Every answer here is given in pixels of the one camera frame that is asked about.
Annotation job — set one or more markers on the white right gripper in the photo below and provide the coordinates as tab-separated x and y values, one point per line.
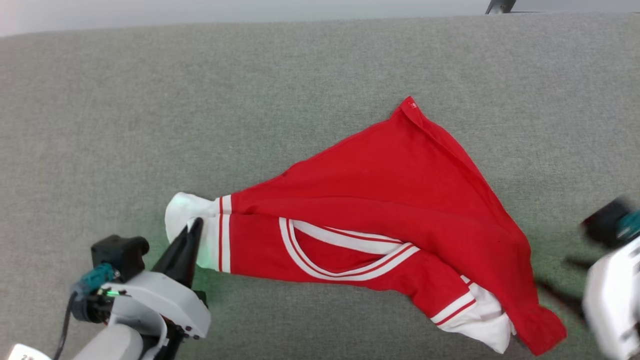
612	305

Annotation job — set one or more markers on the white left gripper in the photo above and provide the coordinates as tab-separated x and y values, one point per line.
175	310

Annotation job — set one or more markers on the red and white garment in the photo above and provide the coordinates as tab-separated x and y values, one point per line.
400	175

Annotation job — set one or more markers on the dark metal pole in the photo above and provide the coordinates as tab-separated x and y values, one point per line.
500	6

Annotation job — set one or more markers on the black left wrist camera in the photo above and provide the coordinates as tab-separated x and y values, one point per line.
120	255

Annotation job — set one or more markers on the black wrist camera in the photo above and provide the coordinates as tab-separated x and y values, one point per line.
605	225
120	255

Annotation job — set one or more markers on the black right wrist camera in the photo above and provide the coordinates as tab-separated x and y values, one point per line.
605	225

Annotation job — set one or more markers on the teal right camera connector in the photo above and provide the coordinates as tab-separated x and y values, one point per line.
631	225

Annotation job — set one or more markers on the teal camera connector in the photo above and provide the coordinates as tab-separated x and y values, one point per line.
97	277
631	225

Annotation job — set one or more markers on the teal left camera connector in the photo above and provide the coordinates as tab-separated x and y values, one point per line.
97	277

